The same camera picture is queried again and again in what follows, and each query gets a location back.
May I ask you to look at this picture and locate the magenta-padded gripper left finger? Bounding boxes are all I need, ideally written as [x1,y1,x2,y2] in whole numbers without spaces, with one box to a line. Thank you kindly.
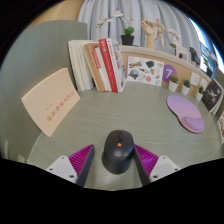
[45,143,95,188]

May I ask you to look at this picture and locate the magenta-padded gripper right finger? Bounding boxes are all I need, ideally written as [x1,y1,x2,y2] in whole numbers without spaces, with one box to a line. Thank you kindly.
[133,143,181,187]

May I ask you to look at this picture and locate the black computer mouse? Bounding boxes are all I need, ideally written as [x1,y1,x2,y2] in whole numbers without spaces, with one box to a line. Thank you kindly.
[101,129,136,175]

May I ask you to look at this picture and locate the purple mouse pad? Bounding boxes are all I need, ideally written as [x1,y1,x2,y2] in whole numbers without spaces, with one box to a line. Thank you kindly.
[166,94,206,134]

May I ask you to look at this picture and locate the beige booklet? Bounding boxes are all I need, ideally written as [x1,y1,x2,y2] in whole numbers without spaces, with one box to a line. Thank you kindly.
[21,67,81,138]

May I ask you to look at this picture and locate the colourful picture sheet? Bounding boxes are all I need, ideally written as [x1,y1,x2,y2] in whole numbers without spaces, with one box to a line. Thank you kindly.
[217,111,224,144]

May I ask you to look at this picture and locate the black cover book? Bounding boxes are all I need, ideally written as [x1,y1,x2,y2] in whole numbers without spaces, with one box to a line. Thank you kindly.
[200,79,224,113]

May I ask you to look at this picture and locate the purple round sticker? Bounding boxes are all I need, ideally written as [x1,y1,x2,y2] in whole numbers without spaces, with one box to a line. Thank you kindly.
[161,64,178,84]

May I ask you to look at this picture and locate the white sticker sheet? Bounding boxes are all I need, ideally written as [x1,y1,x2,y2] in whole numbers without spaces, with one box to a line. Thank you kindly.
[126,55,165,87]

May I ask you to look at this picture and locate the white book with red spine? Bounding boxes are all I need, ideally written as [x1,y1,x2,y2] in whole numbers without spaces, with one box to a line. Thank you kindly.
[92,46,113,93]

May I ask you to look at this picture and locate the brown kraft book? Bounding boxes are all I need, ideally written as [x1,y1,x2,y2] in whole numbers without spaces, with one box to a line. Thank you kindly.
[83,42,106,93]

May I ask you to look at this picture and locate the white orchid in black pot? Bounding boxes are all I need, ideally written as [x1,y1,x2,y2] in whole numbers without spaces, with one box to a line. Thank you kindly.
[96,10,135,47]
[201,56,214,78]

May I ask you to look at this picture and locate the wooden desk back shelf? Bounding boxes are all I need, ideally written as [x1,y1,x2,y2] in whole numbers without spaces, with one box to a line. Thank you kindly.
[119,44,224,111]

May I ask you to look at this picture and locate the black horse figure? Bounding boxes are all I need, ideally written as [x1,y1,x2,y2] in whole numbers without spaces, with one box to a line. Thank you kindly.
[189,46,201,66]

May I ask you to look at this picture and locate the pink horse figure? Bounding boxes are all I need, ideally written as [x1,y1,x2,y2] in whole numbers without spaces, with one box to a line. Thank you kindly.
[171,36,190,62]

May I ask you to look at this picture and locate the grey-green desk partition panel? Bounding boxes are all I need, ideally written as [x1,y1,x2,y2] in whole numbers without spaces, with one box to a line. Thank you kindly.
[0,19,88,161]

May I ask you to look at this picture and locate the wooden hand model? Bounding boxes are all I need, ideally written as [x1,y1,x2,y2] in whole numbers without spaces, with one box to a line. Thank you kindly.
[140,17,158,50]

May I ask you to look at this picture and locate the wooden mannequin figure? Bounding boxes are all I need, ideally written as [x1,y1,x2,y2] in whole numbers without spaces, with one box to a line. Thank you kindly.
[153,18,167,48]

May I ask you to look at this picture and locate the window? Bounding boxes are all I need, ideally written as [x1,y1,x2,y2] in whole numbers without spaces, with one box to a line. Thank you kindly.
[189,16,224,74]

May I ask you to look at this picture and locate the grey curtain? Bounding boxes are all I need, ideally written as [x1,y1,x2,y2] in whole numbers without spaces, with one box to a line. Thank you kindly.
[77,0,201,56]

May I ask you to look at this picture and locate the white wall socket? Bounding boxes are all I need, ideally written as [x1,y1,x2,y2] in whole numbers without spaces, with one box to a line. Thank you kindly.
[189,71,201,87]
[199,77,209,91]

